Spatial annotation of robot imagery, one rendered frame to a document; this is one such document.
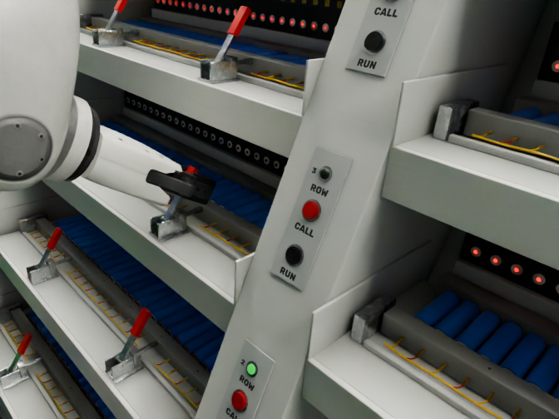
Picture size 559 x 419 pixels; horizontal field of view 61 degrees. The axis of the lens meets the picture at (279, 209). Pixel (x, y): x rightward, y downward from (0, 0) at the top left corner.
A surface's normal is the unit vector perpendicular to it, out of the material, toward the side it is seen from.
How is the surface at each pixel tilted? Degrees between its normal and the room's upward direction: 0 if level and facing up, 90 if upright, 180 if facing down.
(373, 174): 90
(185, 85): 113
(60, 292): 23
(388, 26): 90
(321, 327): 90
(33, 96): 90
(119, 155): 79
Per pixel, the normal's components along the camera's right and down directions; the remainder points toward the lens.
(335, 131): -0.63, -0.10
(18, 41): 0.69, 0.14
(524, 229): -0.71, 0.27
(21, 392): 0.07, -0.89
